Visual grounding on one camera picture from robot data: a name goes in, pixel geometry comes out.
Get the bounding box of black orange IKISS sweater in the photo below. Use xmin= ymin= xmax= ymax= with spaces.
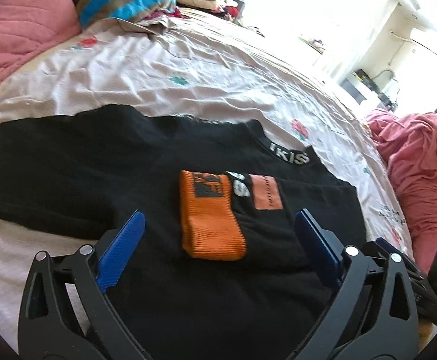
xmin=0 ymin=105 xmax=366 ymax=359

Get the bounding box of pink crumpled blanket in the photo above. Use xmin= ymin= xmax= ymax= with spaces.
xmin=367 ymin=110 xmax=437 ymax=272

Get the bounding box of dark desk with items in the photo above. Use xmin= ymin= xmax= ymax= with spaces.
xmin=341 ymin=69 xmax=400 ymax=112

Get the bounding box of pink floral bed sheet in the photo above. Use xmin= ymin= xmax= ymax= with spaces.
xmin=0 ymin=6 xmax=415 ymax=353

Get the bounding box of pink quilted pillow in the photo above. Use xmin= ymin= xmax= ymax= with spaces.
xmin=0 ymin=0 xmax=81 ymax=83

